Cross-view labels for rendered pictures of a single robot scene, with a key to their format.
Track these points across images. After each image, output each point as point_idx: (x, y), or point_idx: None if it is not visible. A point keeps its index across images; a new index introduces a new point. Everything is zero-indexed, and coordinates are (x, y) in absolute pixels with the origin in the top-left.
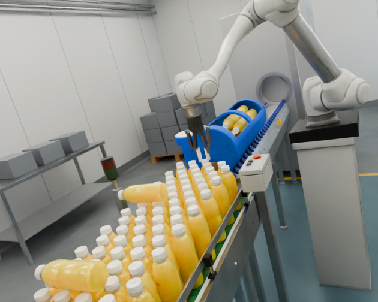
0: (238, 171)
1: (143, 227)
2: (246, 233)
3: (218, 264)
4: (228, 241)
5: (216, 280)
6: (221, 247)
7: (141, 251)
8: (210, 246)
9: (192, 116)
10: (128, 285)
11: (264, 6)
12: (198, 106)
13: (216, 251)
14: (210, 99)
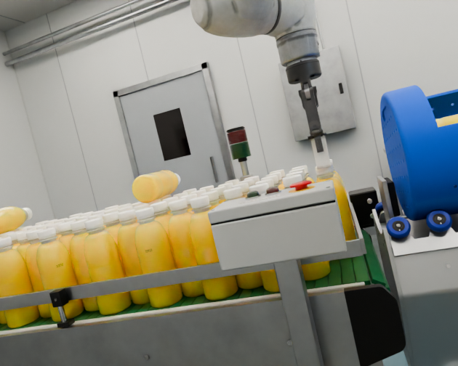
0: (433, 224)
1: (78, 218)
2: (238, 343)
3: (92, 322)
4: (153, 314)
5: (65, 332)
6: (137, 311)
7: (17, 234)
8: (83, 287)
9: (287, 64)
10: None
11: None
12: (290, 43)
13: (126, 311)
14: (207, 29)
